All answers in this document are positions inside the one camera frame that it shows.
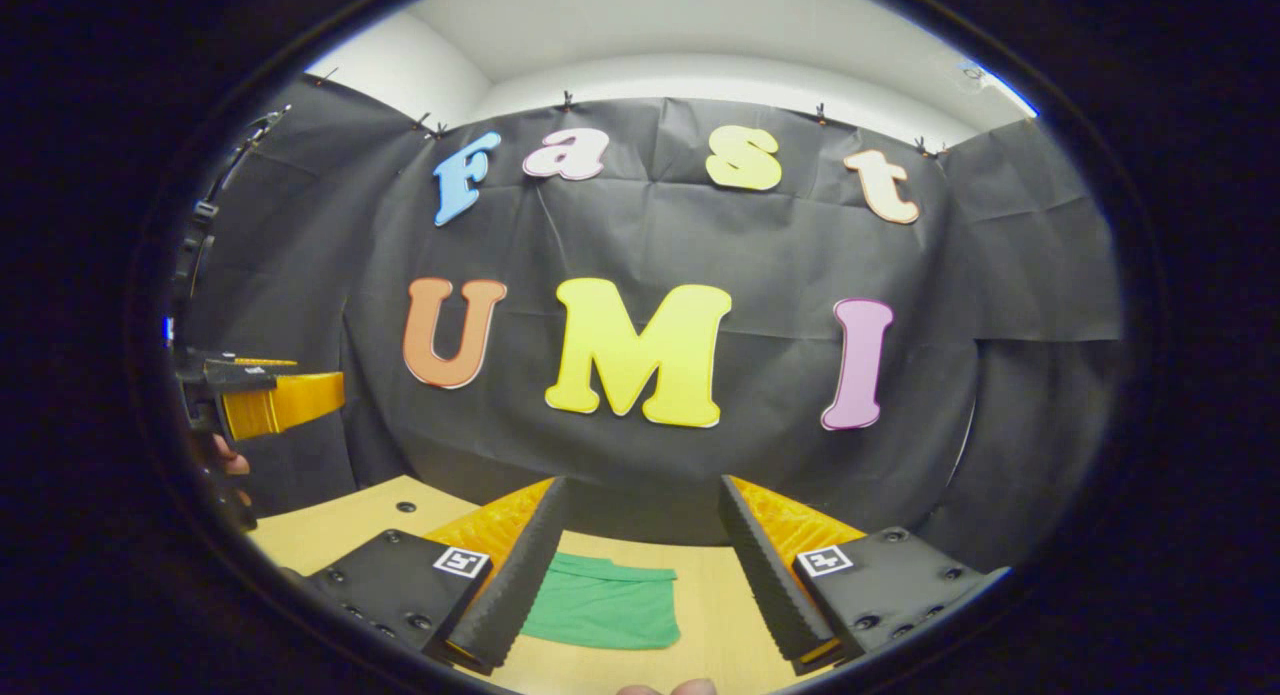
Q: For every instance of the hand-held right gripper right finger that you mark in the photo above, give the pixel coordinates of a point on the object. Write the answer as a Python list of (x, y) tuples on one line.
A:
[(765, 575)]

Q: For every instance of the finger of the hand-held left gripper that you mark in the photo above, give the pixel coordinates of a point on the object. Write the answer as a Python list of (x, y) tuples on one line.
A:
[(265, 361), (240, 377)]

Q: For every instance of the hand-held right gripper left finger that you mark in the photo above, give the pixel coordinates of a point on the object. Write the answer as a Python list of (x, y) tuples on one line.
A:
[(520, 585)]

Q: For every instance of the green T-shirt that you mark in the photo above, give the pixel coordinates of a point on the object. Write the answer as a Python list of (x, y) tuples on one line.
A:
[(610, 605)]

